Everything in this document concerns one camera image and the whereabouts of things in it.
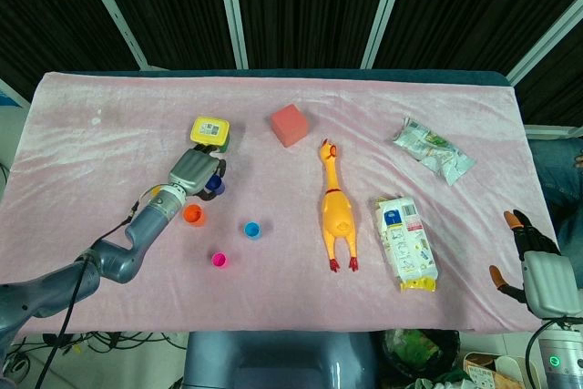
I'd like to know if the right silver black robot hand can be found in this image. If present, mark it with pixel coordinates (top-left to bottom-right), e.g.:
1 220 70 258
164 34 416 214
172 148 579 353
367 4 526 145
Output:
489 209 580 317

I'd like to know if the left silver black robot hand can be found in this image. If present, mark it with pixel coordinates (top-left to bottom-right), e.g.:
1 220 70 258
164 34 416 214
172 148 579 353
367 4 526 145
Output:
168 143 228 202

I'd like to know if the dark blue plastic cup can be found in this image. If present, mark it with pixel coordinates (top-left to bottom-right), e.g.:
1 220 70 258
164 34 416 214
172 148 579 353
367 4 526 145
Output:
204 173 227 195

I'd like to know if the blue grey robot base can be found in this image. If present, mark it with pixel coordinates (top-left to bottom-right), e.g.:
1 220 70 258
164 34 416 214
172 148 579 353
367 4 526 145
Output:
181 330 380 389

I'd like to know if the orange plastic cup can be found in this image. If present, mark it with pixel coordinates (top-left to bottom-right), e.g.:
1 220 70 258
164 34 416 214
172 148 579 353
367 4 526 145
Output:
182 204 207 228

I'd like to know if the green container with yellow lid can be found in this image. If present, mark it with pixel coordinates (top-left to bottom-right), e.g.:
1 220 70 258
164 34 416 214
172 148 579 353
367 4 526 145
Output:
189 116 231 154

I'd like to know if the red foam cube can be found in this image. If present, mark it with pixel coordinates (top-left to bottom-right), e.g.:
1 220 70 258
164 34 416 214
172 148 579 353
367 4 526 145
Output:
267 105 312 149

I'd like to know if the beige packaging box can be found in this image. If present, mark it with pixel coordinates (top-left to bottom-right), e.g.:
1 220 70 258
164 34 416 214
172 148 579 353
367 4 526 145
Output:
463 352 541 389

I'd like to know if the white wet wipes pack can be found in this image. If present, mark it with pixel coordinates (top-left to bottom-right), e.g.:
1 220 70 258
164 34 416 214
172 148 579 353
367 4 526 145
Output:
374 196 440 294

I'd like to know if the black trash bin bag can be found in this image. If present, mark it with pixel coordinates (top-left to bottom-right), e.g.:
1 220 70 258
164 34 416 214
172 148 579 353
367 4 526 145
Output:
381 328 462 389

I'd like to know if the yellow rubber chicken toy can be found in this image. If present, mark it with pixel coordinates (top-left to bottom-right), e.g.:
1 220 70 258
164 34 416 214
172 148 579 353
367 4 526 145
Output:
318 138 361 272

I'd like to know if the pink velvet table cloth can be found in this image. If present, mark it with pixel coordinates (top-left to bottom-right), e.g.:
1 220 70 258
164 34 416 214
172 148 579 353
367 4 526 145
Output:
0 71 562 334

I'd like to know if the black partition curtain panel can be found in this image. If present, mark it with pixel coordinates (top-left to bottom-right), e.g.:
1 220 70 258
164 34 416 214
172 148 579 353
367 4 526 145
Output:
231 0 395 71
514 19 583 127
373 0 583 74
0 0 140 101
88 0 238 71

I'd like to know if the silver crumpled snack bag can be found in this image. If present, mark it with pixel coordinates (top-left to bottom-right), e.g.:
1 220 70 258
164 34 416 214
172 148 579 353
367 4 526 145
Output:
393 117 477 187

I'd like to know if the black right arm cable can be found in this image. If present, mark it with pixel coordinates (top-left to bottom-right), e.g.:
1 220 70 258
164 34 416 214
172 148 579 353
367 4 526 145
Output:
525 318 566 389

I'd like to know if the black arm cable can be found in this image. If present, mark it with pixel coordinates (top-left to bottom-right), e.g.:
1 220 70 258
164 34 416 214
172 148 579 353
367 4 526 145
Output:
43 200 154 389
525 318 566 389

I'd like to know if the white horizontal frame rail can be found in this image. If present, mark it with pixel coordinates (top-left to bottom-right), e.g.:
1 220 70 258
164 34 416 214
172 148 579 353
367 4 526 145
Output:
523 124 583 140

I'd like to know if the white partition frame post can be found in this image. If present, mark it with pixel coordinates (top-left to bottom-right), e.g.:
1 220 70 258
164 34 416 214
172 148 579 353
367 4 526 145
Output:
72 0 149 71
506 0 583 86
361 0 414 69
213 0 250 69

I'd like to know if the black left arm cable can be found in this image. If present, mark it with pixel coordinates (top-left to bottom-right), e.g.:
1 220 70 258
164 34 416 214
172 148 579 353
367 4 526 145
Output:
43 200 154 389

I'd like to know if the black floor cable bundle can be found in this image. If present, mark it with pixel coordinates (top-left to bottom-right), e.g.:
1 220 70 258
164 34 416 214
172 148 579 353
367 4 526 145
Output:
6 330 189 365

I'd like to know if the white post with blue sign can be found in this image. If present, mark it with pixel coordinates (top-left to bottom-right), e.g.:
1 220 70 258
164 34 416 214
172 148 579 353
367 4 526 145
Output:
0 78 32 110

